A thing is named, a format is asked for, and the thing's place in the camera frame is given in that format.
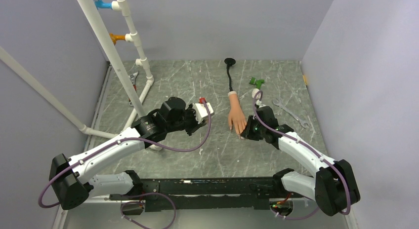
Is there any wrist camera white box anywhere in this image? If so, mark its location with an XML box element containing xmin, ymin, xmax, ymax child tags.
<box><xmin>192</xmin><ymin>97</ymin><xmax>214</xmax><ymax>123</ymax></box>
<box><xmin>254</xmin><ymin>100</ymin><xmax>265</xmax><ymax>109</ymax></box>

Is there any mannequin practice hand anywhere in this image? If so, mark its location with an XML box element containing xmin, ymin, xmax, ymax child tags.
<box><xmin>228</xmin><ymin>91</ymin><xmax>247</xmax><ymax>138</ymax></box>

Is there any adjustable wrench red handle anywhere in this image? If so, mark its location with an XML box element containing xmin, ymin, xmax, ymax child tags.
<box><xmin>128</xmin><ymin>72</ymin><xmax>138</xmax><ymax>106</ymax></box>

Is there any green pipe fitting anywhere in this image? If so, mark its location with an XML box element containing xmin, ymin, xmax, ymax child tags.
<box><xmin>249</xmin><ymin>77</ymin><xmax>265</xmax><ymax>89</ymax></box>

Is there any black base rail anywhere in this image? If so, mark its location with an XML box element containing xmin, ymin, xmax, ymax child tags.
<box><xmin>109</xmin><ymin>175</ymin><xmax>293</xmax><ymax>212</ymax></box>

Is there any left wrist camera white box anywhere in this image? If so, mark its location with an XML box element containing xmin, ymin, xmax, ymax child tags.
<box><xmin>192</xmin><ymin>97</ymin><xmax>214</xmax><ymax>123</ymax></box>

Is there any black flexible stand with base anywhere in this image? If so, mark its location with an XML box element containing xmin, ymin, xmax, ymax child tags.
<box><xmin>224</xmin><ymin>57</ymin><xmax>236</xmax><ymax>92</ymax></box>

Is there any orange pipe fitting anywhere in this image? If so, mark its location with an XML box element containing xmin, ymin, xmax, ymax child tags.
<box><xmin>109</xmin><ymin>33</ymin><xmax>126</xmax><ymax>45</ymax></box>

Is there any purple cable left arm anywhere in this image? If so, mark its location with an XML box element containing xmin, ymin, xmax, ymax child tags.
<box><xmin>38</xmin><ymin>100</ymin><xmax>212</xmax><ymax>209</ymax></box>

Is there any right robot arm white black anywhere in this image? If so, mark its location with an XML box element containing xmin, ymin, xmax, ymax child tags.
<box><xmin>241</xmin><ymin>106</ymin><xmax>361</xmax><ymax>216</ymax></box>

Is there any blue pipe fitting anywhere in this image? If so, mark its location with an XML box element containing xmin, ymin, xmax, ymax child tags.
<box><xmin>93</xmin><ymin>0</ymin><xmax>112</xmax><ymax>9</ymax></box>

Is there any white PVC pipe frame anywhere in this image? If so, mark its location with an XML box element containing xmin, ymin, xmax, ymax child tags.
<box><xmin>0</xmin><ymin>0</ymin><xmax>164</xmax><ymax>152</ymax></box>

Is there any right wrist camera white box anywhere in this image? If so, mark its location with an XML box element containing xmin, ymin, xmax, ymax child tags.
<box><xmin>254</xmin><ymin>100</ymin><xmax>265</xmax><ymax>109</ymax></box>

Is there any white pipe fitting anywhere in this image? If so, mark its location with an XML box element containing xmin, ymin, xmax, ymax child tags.
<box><xmin>251</xmin><ymin>88</ymin><xmax>261</xmax><ymax>100</ymax></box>

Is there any silver combination wrench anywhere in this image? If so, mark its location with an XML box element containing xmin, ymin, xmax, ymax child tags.
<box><xmin>272</xmin><ymin>99</ymin><xmax>310</xmax><ymax>128</ymax></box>

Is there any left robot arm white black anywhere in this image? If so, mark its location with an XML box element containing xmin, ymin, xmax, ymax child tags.
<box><xmin>48</xmin><ymin>97</ymin><xmax>214</xmax><ymax>210</ymax></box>

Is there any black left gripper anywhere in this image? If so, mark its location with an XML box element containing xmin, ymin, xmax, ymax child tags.
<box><xmin>167</xmin><ymin>103</ymin><xmax>207</xmax><ymax>136</ymax></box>

